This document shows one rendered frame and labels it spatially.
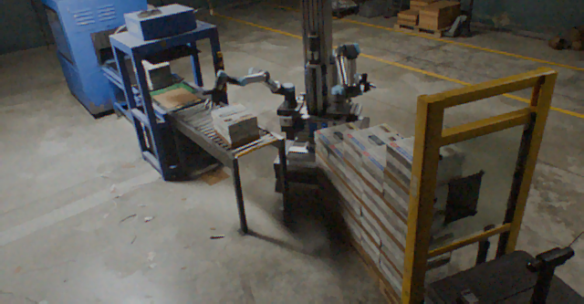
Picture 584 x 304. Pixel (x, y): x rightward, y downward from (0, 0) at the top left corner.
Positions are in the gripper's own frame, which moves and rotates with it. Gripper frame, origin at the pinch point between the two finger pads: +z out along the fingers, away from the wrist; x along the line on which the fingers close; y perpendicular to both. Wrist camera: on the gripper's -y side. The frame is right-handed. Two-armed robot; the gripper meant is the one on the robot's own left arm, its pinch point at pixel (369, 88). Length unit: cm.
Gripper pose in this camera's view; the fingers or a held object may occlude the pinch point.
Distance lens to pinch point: 368.0
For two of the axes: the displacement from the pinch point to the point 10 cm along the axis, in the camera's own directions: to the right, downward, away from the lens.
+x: -9.7, 2.5, -0.3
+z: 1.5, 4.7, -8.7
